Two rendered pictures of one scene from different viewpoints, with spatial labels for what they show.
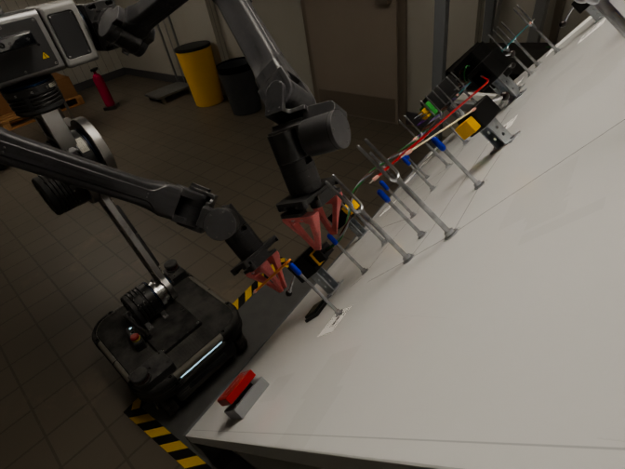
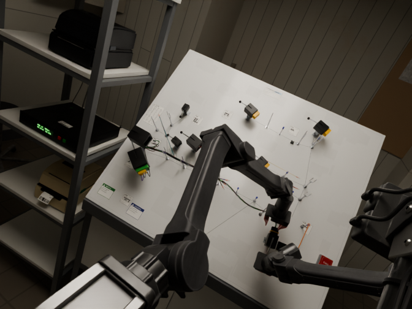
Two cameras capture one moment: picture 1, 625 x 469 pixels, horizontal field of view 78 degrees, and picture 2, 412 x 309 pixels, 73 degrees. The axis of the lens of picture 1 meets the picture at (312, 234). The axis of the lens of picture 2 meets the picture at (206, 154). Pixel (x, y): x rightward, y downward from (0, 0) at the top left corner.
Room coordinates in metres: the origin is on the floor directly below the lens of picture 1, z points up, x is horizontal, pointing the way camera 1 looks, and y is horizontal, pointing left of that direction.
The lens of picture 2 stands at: (1.39, 0.68, 1.81)
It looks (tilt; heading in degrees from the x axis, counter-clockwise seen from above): 24 degrees down; 240
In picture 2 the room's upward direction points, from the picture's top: 22 degrees clockwise
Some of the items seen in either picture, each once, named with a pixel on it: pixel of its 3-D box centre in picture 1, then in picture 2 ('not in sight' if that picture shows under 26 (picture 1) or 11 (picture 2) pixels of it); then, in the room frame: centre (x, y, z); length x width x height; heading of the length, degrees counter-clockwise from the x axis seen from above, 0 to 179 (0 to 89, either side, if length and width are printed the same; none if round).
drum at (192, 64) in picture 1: (201, 74); not in sight; (5.26, 0.99, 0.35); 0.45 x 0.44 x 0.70; 41
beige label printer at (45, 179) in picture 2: not in sight; (71, 180); (1.31, -0.76, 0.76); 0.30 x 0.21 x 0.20; 52
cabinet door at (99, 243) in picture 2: not in sight; (129, 263); (0.99, -0.30, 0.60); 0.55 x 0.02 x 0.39; 138
